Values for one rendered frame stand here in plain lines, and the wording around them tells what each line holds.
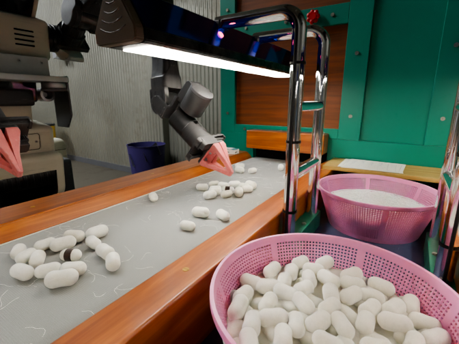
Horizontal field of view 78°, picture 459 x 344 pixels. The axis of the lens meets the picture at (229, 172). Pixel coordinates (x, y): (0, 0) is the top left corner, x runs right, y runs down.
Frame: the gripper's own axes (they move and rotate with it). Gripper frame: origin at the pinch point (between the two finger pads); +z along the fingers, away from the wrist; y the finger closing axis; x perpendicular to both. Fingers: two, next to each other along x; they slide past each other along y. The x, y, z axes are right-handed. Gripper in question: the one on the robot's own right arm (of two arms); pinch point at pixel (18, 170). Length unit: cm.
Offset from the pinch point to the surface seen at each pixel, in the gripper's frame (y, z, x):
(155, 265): 5.8, 26.2, -6.7
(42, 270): -4.6, 17.9, -1.5
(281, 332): 3.5, 41.2, -20.3
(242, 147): 84, 0, 11
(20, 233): -0.8, 5.8, 9.9
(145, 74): 218, -190, 109
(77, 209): 9.9, 4.9, 9.9
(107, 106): 230, -237, 200
